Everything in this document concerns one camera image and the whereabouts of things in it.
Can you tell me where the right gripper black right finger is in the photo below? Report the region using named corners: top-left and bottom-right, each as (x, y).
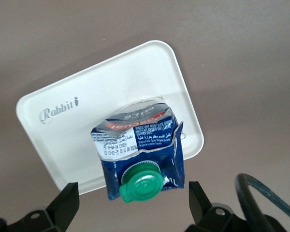
top-left (185, 180), bottom-right (249, 232)

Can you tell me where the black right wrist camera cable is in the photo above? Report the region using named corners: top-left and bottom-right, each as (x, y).
top-left (234, 173), bottom-right (290, 232)

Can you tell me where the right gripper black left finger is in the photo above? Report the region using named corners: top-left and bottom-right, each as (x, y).
top-left (6, 181), bottom-right (80, 232)

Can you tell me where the white rectangular rabbit tray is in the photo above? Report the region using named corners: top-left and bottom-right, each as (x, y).
top-left (15, 40), bottom-right (205, 196)

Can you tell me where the blue white milk carton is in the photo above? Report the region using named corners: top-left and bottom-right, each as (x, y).
top-left (90, 96), bottom-right (186, 203)

